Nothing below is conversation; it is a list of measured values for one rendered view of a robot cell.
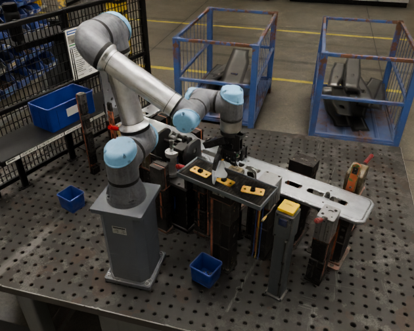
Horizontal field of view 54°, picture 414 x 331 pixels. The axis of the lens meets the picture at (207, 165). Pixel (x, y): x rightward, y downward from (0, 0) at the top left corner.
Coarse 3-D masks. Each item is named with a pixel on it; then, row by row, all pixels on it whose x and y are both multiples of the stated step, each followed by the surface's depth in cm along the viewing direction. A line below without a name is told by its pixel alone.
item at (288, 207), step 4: (284, 200) 146; (288, 200) 146; (280, 204) 144; (284, 204) 144; (288, 204) 144; (292, 204) 144; (296, 204) 144; (280, 208) 142; (284, 208) 142; (288, 208) 142; (292, 208) 142; (296, 208) 142; (284, 212) 142; (288, 212) 141; (292, 212) 141
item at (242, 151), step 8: (224, 136) 140; (232, 136) 139; (240, 136) 138; (224, 144) 144; (232, 144) 143; (240, 144) 142; (224, 152) 144; (232, 152) 141; (240, 152) 143; (232, 160) 144
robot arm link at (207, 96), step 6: (192, 90) 137; (198, 90) 136; (204, 90) 136; (210, 90) 136; (216, 90) 137; (186, 96) 137; (192, 96) 134; (198, 96) 132; (204, 96) 133; (210, 96) 134; (216, 96) 134; (204, 102) 131; (210, 102) 134; (210, 108) 135
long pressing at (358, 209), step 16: (160, 128) 222; (208, 160) 196; (256, 160) 196; (288, 176) 185; (304, 176) 186; (288, 192) 176; (304, 192) 176; (336, 192) 176; (352, 192) 176; (320, 208) 167; (352, 208) 167; (368, 208) 167
